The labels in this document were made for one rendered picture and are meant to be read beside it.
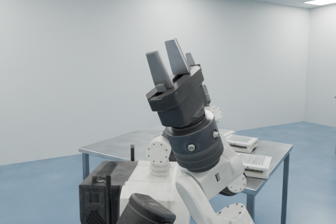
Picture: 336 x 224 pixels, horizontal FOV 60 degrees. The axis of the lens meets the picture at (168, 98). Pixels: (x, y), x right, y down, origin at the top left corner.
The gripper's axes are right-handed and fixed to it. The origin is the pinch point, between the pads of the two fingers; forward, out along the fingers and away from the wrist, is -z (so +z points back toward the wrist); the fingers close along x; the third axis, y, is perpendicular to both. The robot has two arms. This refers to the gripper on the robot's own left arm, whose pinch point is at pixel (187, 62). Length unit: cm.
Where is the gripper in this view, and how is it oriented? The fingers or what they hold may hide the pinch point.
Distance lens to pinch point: 117.0
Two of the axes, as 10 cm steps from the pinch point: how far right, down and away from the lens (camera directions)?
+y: -9.0, 1.8, -4.0
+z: 2.7, 9.4, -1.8
